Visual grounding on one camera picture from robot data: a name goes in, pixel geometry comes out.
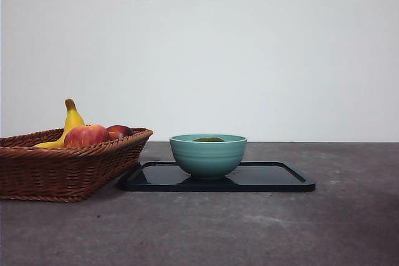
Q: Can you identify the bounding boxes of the green avocado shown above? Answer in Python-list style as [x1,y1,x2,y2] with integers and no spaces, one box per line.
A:
[192,136,225,143]

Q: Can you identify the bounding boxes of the teal ribbed bowl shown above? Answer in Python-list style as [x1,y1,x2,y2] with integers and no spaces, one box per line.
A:
[169,134,248,181]

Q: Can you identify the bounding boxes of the dark red apple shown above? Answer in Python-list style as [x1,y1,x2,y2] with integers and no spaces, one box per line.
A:
[106,125,134,139]

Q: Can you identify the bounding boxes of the black rectangular tray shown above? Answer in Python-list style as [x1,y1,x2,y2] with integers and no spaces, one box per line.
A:
[117,161,316,192]

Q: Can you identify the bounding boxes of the red yellow apple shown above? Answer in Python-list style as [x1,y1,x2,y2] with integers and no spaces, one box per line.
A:
[63,124,110,148]

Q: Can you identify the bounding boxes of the yellow banana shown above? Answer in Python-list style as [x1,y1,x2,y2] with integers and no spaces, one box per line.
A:
[34,98,86,149]

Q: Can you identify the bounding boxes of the brown wicker basket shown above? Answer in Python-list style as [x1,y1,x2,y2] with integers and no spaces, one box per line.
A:
[0,127,154,202]

